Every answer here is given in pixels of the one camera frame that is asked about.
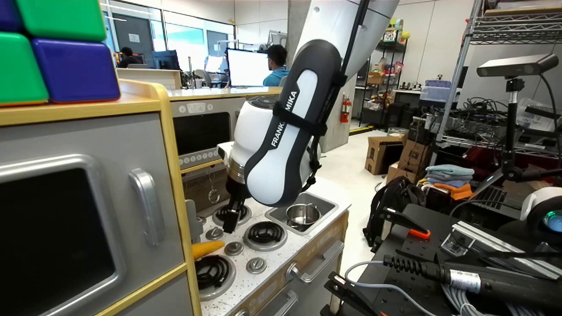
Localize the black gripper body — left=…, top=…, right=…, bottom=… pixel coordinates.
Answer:
left=223, top=178, right=249, bottom=234

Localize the orange carrot plush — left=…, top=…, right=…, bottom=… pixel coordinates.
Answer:
left=191, top=241, right=224, bottom=260

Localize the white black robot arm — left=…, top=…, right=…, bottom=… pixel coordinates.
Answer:
left=217, top=0, right=398, bottom=234

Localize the steel pot in sink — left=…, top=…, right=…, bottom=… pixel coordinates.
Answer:
left=286, top=204, right=321, bottom=232

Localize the back right black burner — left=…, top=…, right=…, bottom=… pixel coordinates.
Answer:
left=212, top=204, right=249, bottom=227

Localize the black burner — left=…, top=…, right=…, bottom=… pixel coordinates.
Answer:
left=212, top=204, right=249, bottom=227
left=244, top=222, right=286, bottom=251
left=194, top=255, right=235, bottom=301

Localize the toy silver faucet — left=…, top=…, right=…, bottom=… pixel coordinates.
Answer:
left=184, top=199, right=201, bottom=244

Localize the front left black burner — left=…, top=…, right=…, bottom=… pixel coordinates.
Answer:
left=244, top=222, right=286, bottom=251

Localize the toy microwave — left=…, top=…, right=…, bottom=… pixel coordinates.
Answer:
left=170, top=99, right=244, bottom=169

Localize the back left black burner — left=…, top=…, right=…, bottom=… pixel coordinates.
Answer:
left=194, top=255, right=235, bottom=301

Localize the white computer monitor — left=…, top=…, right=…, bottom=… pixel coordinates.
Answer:
left=226, top=50, right=268, bottom=88

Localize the toy play kitchen unit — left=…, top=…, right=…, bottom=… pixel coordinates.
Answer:
left=0, top=79, right=351, bottom=316

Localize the red fire extinguisher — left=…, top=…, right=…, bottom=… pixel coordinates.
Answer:
left=338, top=97, right=352, bottom=123

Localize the person in blue shirt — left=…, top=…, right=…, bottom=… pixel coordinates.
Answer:
left=261, top=44, right=288, bottom=86

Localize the cardboard box on floor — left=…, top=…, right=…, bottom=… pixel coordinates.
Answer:
left=365, top=136, right=403, bottom=176

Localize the orange black clamp rear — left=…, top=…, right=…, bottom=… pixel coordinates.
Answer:
left=363, top=176, right=432, bottom=253

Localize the grey coiled cable bundle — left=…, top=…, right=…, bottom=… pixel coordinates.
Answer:
left=344, top=260, right=562, bottom=316

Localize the camera on tripod stand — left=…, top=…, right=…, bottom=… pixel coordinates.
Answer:
left=465, top=53, right=562, bottom=204

